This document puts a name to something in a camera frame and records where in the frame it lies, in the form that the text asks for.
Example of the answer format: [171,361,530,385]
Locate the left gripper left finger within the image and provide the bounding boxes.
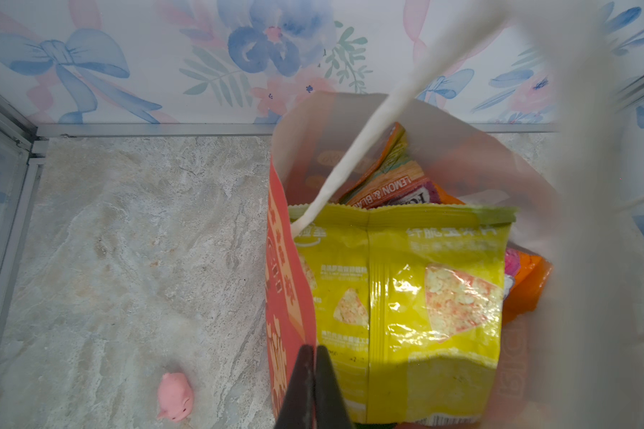
[274,345,315,429]

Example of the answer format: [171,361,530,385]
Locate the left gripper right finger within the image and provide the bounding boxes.
[314,345,353,429]

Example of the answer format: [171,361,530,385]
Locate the yellow snack packet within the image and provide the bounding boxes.
[294,205,515,426]

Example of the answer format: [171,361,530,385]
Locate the orange Fox's candy bag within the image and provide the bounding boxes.
[338,123,553,325]

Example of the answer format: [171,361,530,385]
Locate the red paper gift bag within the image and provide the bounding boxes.
[266,1,644,428]

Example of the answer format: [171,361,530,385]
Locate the small pink toy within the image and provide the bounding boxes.
[157,373,194,423]

